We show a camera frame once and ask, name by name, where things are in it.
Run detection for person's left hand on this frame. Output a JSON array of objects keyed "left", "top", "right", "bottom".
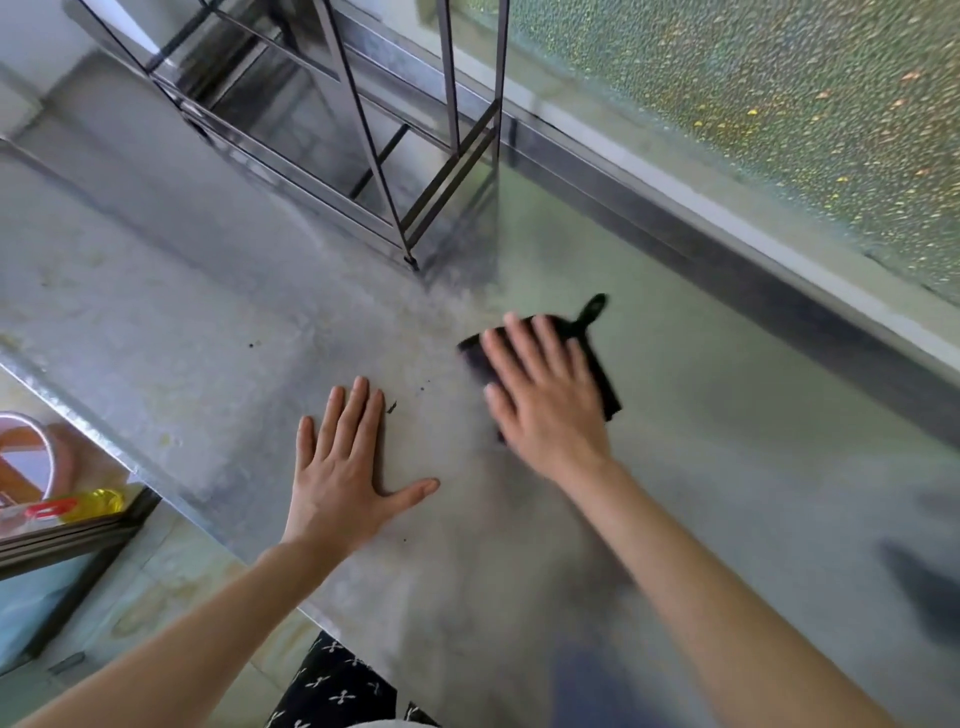
[{"left": 281, "top": 376, "right": 442, "bottom": 562}]

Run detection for person's right hand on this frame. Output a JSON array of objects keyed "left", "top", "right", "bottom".
[{"left": 479, "top": 312, "right": 614, "bottom": 485}]

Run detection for dark blue towel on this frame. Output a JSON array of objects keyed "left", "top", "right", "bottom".
[{"left": 457, "top": 293, "right": 624, "bottom": 444}]

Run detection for person's left forearm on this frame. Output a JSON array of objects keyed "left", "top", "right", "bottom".
[{"left": 14, "top": 538, "right": 351, "bottom": 728}]

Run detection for person's right forearm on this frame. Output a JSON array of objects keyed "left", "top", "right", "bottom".
[{"left": 558, "top": 458, "right": 901, "bottom": 728}]

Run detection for dark metal wire rack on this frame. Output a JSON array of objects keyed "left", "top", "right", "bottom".
[{"left": 63, "top": 0, "right": 513, "bottom": 273}]

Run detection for black patterned trousers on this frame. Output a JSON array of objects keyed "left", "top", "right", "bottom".
[{"left": 266, "top": 629, "right": 442, "bottom": 728}]

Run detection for yellow plastic item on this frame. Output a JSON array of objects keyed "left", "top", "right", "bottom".
[{"left": 26, "top": 487, "right": 130, "bottom": 526}]

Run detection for pink plastic basin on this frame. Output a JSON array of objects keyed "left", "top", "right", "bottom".
[{"left": 0, "top": 410, "right": 78, "bottom": 513}]

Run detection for frosted glass window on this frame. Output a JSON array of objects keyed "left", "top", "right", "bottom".
[{"left": 464, "top": 0, "right": 960, "bottom": 303}]

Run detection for metal floor rail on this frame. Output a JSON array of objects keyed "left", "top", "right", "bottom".
[{"left": 0, "top": 485, "right": 163, "bottom": 661}]

